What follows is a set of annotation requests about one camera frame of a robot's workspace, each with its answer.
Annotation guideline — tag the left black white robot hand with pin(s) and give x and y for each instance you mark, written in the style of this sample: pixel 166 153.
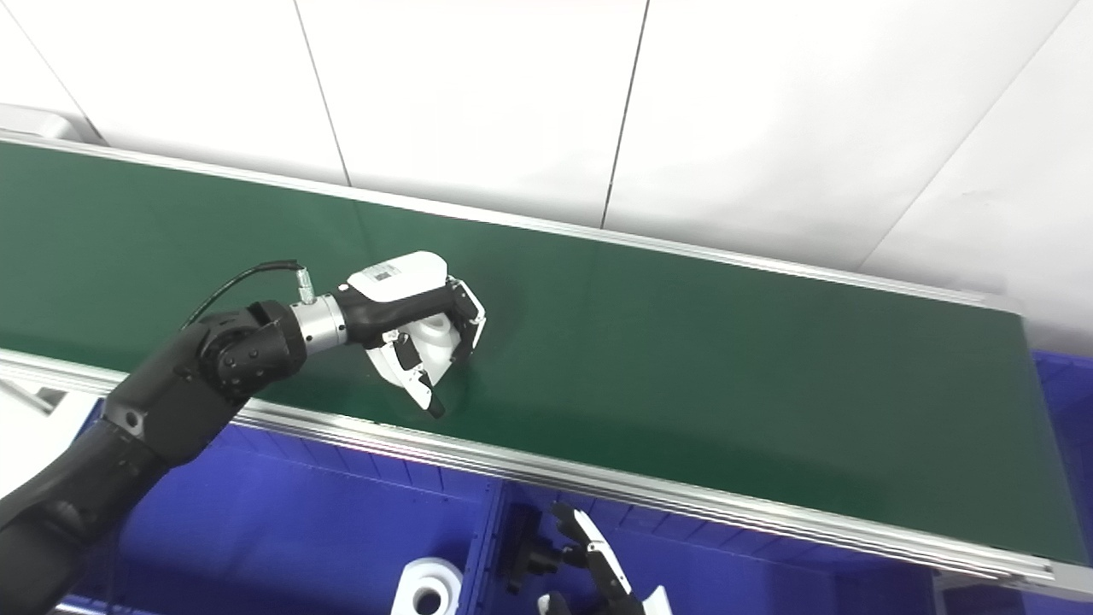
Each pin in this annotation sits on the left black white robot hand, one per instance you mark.
pixel 397 286

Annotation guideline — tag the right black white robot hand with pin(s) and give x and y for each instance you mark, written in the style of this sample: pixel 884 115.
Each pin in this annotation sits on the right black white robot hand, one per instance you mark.
pixel 610 589

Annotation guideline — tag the white cylindrical plastic part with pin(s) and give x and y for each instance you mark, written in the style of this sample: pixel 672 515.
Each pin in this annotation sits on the white cylindrical plastic part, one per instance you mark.
pixel 435 572
pixel 435 333

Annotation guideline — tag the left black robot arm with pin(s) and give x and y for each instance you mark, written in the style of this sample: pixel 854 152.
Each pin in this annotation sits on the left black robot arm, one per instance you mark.
pixel 171 393

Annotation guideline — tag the black plastic part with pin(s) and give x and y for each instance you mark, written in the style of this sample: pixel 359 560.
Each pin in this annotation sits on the black plastic part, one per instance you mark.
pixel 521 547

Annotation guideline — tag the blue bin with black part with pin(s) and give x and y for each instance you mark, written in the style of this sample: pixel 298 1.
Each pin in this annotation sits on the blue bin with black part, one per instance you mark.
pixel 768 581

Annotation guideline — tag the green conveyor belt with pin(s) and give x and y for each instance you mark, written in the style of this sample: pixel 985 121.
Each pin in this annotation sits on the green conveyor belt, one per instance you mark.
pixel 683 359

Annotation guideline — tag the blue bin with white parts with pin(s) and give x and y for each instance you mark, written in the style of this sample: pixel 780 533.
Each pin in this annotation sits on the blue bin with white parts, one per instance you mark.
pixel 299 530

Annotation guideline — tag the grey conveyor end housing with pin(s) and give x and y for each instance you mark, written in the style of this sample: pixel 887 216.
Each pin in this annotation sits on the grey conveyor end housing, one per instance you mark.
pixel 43 120

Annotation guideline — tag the empty blue plastic bin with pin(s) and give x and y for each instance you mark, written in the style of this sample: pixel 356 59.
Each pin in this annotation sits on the empty blue plastic bin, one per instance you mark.
pixel 1072 427

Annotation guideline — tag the silver aluminium conveyor rail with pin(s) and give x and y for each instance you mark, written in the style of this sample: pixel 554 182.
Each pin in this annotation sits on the silver aluminium conveyor rail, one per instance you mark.
pixel 598 235
pixel 598 489

